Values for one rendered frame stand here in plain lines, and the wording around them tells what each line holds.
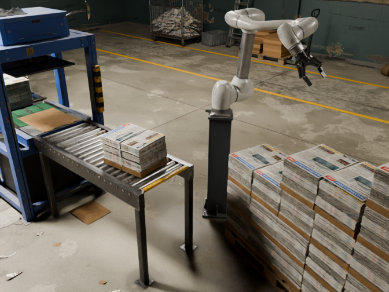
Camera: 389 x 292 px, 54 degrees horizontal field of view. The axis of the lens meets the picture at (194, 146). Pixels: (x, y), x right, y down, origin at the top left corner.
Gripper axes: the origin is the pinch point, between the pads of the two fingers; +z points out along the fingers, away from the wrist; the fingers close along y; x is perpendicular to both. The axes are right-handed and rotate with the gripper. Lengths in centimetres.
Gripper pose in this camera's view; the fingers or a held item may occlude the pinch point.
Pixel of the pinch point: (316, 80)
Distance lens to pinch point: 260.4
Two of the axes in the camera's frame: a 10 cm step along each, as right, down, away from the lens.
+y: -3.9, 2.6, 8.8
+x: -7.5, 4.8, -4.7
